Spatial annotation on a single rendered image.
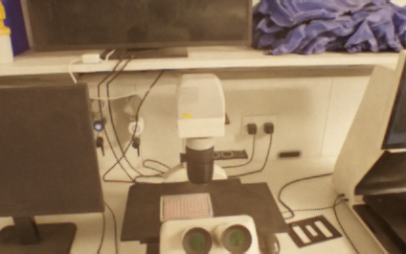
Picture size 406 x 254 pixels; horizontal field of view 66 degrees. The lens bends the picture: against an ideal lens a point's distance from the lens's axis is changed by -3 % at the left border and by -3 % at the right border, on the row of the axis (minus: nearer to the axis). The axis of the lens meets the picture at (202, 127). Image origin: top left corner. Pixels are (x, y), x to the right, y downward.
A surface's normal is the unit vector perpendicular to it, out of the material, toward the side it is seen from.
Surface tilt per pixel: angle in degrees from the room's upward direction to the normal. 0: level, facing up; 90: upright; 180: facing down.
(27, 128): 86
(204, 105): 90
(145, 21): 86
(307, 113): 90
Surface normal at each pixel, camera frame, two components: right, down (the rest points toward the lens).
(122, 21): 0.10, 0.35
